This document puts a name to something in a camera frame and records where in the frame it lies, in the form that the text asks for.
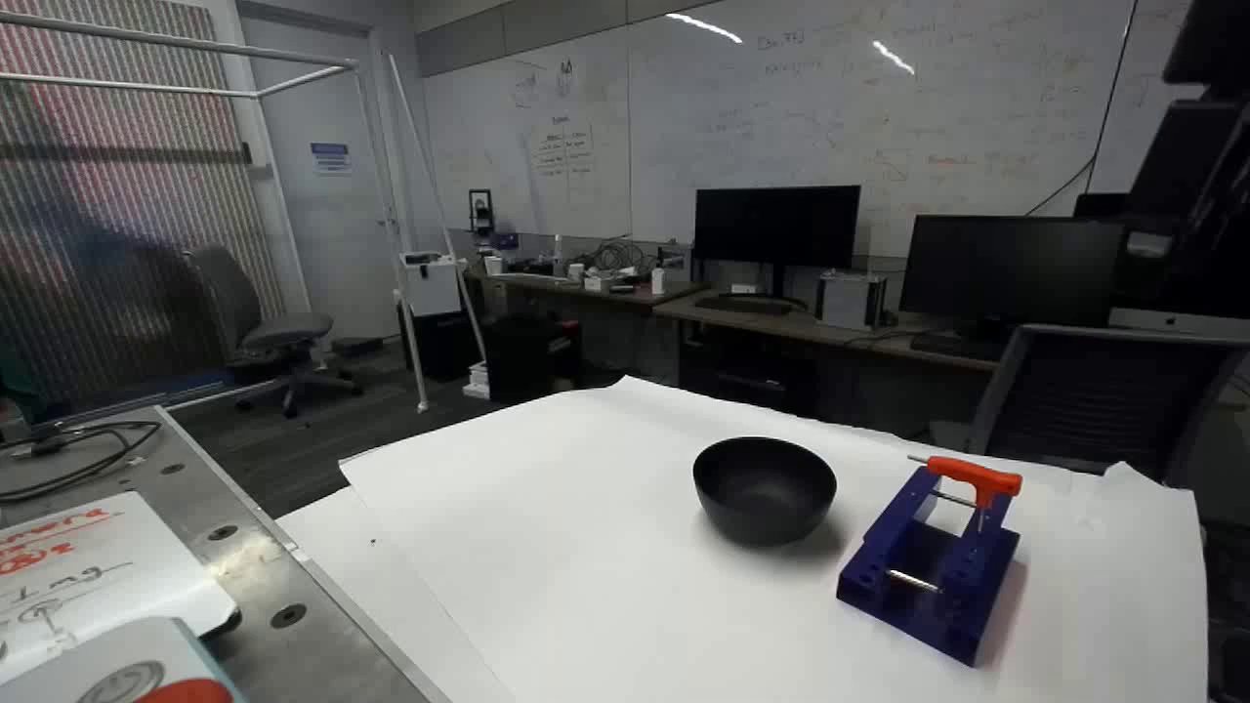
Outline orange block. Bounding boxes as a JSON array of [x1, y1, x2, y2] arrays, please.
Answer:
[[907, 448, 1026, 514]]

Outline black bowl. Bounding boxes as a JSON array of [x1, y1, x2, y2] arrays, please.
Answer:
[[692, 435, 841, 548]]

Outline black keyboard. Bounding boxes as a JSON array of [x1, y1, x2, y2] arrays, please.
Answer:
[[695, 290, 812, 320]]

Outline long wooden office desk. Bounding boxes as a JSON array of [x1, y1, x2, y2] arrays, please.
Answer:
[[464, 264, 1006, 401]]

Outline white table cloth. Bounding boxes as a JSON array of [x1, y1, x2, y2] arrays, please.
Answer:
[[336, 374, 1209, 703]]

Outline small black computer monitor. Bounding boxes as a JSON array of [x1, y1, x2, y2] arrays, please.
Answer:
[[692, 185, 864, 303]]

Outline white box on desk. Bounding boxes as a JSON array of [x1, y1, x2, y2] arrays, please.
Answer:
[[812, 264, 889, 333]]

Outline white door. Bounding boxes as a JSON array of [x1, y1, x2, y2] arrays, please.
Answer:
[[239, 9, 408, 348]]

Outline large white paper sheet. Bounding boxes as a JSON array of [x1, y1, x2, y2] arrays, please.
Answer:
[[272, 486, 517, 703]]

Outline grey office swivel chair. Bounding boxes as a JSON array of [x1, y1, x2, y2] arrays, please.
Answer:
[[181, 242, 368, 421]]

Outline wide black computer monitor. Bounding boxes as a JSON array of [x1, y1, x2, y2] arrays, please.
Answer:
[[893, 211, 1130, 354]]

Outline blue perforated metal rack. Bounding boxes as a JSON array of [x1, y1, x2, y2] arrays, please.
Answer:
[[832, 465, 1022, 667]]

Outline black mesh back chair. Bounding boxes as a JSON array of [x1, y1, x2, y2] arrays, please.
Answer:
[[970, 320, 1250, 487]]

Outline paper with red writing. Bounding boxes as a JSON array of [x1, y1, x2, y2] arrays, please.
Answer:
[[0, 487, 243, 689]]

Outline white booklet with red print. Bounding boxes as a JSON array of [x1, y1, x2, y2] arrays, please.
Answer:
[[0, 612, 246, 703]]

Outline black wall device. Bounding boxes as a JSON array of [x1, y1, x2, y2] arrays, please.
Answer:
[[464, 185, 498, 242]]

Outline thin black wall cable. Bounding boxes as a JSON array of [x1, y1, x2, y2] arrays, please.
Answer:
[[1026, 0, 1148, 218]]

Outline wire mesh partition panel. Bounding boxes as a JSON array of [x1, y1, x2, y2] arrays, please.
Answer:
[[0, 0, 289, 421]]

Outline white metal frame bars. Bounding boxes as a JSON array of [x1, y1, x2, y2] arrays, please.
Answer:
[[0, 12, 359, 100]]

